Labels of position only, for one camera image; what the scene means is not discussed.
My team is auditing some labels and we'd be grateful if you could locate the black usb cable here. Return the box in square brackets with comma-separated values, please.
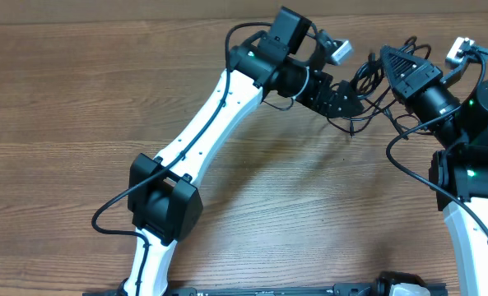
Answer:
[325, 35, 434, 139]

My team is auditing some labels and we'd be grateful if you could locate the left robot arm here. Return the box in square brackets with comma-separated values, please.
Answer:
[119, 7, 360, 295]

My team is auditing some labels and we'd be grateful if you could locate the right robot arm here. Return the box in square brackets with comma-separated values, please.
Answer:
[380, 38, 488, 295]

